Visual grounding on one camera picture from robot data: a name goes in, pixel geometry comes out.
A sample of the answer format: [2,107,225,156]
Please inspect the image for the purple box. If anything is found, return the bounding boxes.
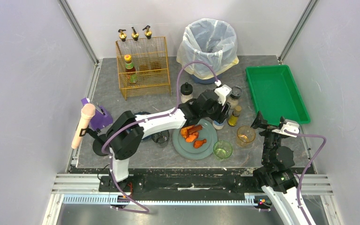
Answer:
[81,97,113,131]

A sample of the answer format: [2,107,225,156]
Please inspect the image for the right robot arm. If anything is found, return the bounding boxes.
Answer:
[251,111,315,225]

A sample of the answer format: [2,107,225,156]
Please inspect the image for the bin with plastic liner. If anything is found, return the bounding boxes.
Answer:
[176,18,239,79]

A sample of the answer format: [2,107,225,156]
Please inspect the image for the red sauce bottle green label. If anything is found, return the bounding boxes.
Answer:
[124,54,137,84]

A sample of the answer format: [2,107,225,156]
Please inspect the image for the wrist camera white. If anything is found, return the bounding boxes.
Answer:
[214,80,232,105]
[273,120,300,137]

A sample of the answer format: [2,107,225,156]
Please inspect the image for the black cap spice jar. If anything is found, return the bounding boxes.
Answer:
[180,82,193,103]

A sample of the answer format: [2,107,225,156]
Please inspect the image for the yellow wire rack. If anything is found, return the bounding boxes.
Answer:
[115,37,171,99]

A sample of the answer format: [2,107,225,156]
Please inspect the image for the fried food on plate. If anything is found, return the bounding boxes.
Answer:
[180,124,207,149]

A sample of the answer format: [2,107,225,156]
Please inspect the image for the brown-sauce bottle gold spout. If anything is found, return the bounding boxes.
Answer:
[131,26,148,71]

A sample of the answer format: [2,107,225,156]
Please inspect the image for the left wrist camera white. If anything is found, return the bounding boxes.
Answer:
[214,80,232,105]

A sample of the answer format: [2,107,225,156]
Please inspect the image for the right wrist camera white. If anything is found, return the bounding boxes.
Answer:
[273,120,300,137]

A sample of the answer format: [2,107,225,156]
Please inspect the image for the amber glass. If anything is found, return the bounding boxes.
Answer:
[236,126,256,147]

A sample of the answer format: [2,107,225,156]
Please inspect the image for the dark smoky glass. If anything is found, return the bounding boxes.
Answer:
[151,130,170,148]

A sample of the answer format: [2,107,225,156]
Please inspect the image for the clear oil bottle gold spout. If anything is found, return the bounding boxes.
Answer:
[118,29,131,55]

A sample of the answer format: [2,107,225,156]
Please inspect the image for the blue ribbed dish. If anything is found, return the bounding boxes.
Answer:
[134,111,150,115]

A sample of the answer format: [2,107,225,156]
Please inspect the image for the small yellow oil bottle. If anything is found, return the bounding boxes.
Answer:
[228,105,242,127]

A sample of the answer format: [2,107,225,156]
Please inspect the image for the beige microphone on stand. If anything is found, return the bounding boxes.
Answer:
[71,104,107,157]

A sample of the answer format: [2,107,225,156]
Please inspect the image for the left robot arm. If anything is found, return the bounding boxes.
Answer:
[102,85,231,182]

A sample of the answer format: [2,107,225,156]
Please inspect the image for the green glass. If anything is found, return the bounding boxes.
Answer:
[213,140,233,159]

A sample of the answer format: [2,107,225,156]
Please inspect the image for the grey-green round plate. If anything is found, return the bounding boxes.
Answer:
[172,119,218,160]

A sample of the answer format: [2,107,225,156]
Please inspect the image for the green plastic tray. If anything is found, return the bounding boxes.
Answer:
[245,65,311,125]

